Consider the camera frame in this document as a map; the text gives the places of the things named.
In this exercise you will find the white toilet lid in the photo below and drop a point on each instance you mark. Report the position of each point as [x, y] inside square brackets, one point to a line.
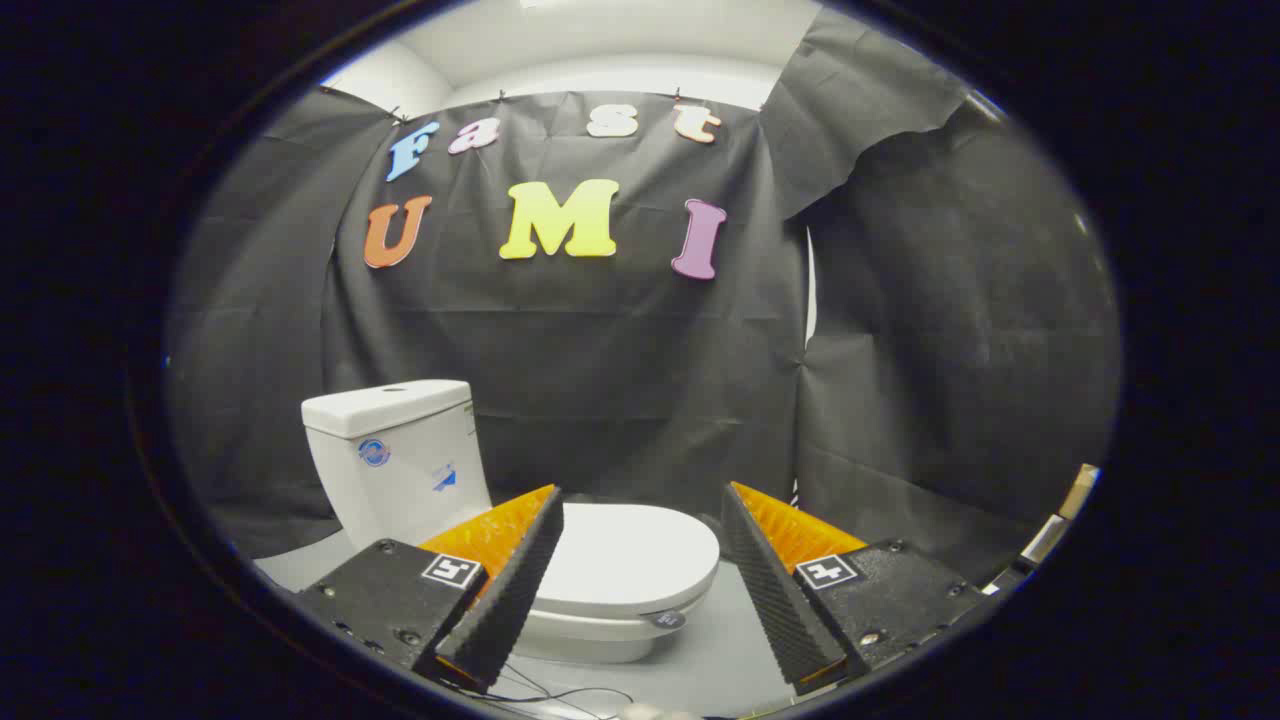
[630, 555]

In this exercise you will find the beige box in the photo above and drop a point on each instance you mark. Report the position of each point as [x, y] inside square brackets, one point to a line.
[1080, 490]

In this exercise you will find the white box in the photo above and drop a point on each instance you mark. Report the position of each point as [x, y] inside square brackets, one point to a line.
[1045, 540]

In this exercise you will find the white toilet with tank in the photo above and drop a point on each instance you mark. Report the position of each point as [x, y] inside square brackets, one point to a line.
[400, 470]

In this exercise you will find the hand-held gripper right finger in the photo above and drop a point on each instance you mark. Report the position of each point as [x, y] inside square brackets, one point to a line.
[775, 600]

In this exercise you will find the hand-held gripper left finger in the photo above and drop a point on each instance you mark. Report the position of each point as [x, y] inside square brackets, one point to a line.
[505, 600]

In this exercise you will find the black backdrop cloth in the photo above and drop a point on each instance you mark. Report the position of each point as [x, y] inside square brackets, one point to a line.
[620, 360]

